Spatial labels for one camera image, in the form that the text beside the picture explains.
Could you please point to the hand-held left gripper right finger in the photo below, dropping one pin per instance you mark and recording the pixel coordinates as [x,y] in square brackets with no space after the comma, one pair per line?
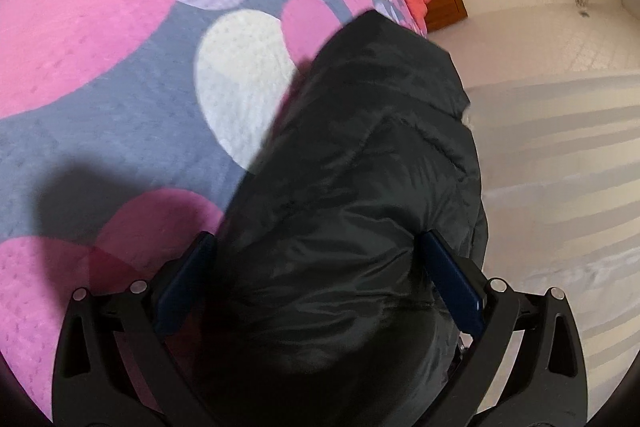
[454,279]

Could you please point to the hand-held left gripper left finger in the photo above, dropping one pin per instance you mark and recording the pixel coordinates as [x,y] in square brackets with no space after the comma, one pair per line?
[184,279]

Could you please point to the black puffer jacket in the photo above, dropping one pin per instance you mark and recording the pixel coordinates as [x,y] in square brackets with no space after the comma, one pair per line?
[360,207]

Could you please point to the cream striped curtain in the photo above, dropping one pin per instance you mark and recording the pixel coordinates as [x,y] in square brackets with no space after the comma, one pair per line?
[560,187]

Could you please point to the dotted colourful bedspread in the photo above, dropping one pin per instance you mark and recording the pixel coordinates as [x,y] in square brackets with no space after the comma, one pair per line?
[110,57]

